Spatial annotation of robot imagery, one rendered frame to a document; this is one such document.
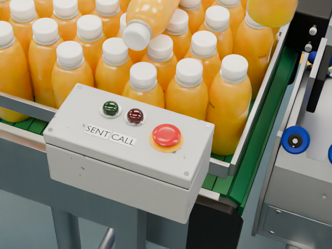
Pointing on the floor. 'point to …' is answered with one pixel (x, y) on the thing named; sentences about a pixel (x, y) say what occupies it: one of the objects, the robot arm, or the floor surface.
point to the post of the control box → (129, 227)
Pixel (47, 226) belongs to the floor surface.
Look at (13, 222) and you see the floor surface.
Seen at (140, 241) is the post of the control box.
